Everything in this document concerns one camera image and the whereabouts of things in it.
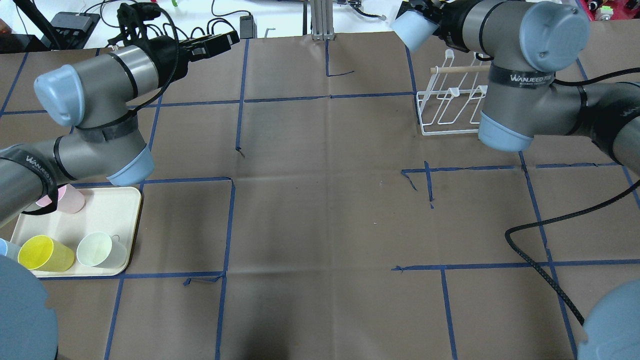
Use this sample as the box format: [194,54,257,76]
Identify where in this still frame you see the yellow ikea cup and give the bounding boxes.
[17,235,75,272]

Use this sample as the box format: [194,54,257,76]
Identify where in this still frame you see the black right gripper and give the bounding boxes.
[410,0,468,43]

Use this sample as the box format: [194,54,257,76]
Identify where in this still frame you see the aluminium frame post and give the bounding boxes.
[309,0,335,41]

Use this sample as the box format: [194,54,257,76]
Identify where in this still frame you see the cream plastic tray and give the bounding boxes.
[9,186,143,278]

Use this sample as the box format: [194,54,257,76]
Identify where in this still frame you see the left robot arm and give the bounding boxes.
[0,30,240,225]

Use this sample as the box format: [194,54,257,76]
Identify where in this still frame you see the pale green ikea cup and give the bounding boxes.
[75,231,128,269]

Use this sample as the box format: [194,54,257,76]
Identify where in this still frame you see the coiled black cable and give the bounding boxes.
[505,180,640,326]

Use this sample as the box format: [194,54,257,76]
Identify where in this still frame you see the white wire cup rack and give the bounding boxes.
[414,48,490,137]

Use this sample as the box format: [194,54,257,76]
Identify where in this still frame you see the light blue ikea cup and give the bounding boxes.
[390,10,439,53]

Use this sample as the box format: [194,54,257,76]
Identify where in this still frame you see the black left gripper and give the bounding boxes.
[169,30,240,63]

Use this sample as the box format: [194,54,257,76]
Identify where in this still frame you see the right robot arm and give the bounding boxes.
[391,0,640,173]

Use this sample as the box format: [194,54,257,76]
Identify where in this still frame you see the pink ikea cup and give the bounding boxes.
[35,184,86,214]

